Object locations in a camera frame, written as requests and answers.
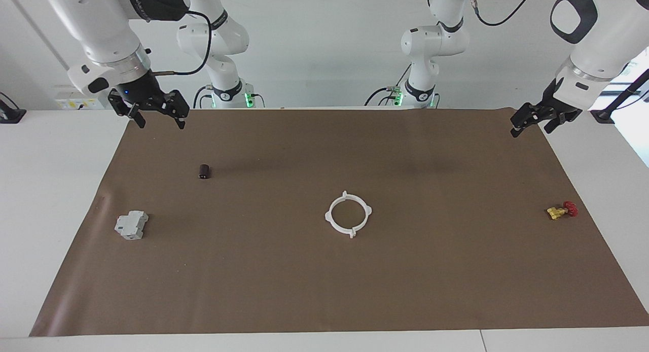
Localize black clamp mount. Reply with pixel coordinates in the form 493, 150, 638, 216
0, 91, 27, 125

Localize bright window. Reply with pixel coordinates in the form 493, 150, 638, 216
588, 44, 649, 112

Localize black base cable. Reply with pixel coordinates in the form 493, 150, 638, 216
364, 86, 404, 108
192, 85, 215, 110

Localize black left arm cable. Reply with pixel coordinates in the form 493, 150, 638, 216
468, 0, 539, 27

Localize brass valve red handle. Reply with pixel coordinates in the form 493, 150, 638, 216
546, 200, 579, 221

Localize brown table mat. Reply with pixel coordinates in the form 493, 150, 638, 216
29, 108, 649, 337

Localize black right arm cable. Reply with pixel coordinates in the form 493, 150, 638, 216
151, 9, 212, 77

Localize white wall socket box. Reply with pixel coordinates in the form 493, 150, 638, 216
54, 85, 110, 111

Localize black camera stand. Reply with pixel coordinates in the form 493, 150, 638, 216
590, 68, 649, 125

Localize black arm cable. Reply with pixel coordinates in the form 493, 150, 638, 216
151, 9, 212, 77
468, 0, 539, 27

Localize grey circuit breaker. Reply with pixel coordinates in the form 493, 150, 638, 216
114, 210, 150, 241

